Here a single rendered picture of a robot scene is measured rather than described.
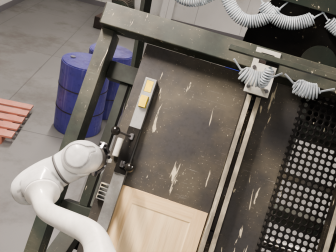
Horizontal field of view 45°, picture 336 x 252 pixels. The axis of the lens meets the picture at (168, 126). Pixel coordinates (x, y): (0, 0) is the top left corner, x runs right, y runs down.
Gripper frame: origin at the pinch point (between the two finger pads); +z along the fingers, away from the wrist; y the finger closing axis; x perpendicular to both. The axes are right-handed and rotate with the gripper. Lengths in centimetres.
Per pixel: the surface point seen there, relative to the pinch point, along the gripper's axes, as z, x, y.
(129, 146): 10.8, 5.0, -7.6
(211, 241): 9, 49, 18
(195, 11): 831, -86, -384
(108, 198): 11.8, 3.6, 15.4
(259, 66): 5, 46, -54
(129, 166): -0.3, 9.4, -0.4
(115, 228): 13.8, 10.0, 26.4
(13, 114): 267, -171, -3
